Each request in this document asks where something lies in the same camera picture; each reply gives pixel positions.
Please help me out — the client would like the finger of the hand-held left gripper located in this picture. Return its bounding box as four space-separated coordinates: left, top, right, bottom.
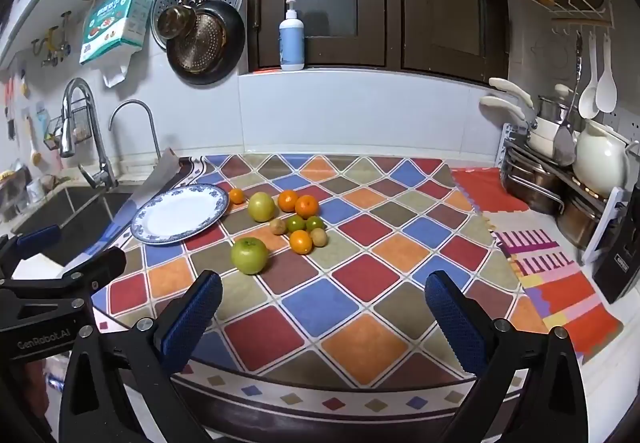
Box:
0 224 61 274
0 245 127 294

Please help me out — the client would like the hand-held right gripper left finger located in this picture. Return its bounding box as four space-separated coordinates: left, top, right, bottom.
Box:
59 270 223 443

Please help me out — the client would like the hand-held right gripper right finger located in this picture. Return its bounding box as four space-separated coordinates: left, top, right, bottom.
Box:
424 270 588 443

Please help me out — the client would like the green apple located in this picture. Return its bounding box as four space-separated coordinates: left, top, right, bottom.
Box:
230 237 270 275

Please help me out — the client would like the blue-rimmed white plate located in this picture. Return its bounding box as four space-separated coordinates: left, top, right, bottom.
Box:
130 183 231 245

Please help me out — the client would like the yellow-green apple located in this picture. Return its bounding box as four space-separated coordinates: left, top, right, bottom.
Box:
248 192 277 223

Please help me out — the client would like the steel sink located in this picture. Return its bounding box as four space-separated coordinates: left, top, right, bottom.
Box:
12 185 136 266

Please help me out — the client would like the pink orange striped mat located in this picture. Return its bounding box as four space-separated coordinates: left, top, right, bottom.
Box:
491 210 624 364

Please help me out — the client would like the colourful checkered tablecloth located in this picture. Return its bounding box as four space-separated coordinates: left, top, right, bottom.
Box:
90 153 546 429

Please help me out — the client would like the chrome pull-down faucet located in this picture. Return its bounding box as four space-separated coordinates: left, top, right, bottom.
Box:
59 78 118 188

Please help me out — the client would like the red foam puzzle mat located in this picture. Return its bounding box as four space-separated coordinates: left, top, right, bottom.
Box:
452 166 531 214

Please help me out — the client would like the chrome gooseneck faucet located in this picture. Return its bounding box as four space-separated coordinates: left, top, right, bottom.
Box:
108 99 162 161

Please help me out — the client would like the black appliance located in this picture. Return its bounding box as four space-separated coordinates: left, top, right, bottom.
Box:
592 203 640 306

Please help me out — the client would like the dish rack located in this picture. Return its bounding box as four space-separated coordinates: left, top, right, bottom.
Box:
499 123 630 267

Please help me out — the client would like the white plastic bag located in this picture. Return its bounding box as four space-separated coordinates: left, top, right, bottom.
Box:
102 53 142 86

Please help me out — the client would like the steel skimmer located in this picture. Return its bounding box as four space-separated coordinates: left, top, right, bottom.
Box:
554 30 584 167

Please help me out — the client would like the white kettle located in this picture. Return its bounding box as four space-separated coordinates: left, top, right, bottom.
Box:
572 120 631 196

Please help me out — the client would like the paper towel pack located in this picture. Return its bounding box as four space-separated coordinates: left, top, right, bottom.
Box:
79 0 155 66

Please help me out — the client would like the steel pot with lid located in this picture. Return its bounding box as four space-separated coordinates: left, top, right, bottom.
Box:
537 84 575 124

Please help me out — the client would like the dark frying pan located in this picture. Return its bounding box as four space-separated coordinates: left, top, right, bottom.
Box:
166 0 247 86

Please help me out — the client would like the small copper pan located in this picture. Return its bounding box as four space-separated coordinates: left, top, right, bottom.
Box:
156 0 197 40

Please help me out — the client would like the white rice spoon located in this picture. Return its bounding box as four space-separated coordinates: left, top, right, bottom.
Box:
579 33 601 120
596 34 618 114

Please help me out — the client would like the blue soap pump bottle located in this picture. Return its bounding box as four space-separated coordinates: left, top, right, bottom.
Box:
278 0 306 72

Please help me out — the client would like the wire sink basket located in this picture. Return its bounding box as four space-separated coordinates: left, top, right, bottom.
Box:
42 105 96 152

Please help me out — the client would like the white-handled pan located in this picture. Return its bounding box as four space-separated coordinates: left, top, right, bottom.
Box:
479 95 558 158
488 77 556 134

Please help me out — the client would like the wire wall rack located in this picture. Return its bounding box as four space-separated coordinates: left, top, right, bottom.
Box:
497 0 613 36

